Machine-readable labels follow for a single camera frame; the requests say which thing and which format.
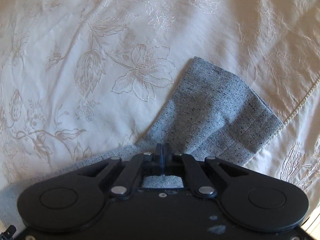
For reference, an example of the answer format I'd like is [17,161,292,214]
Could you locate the cream embroidered bedspread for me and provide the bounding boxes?
[0,0,320,230]

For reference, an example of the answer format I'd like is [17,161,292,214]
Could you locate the grey sweat pants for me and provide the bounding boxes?
[1,51,283,230]

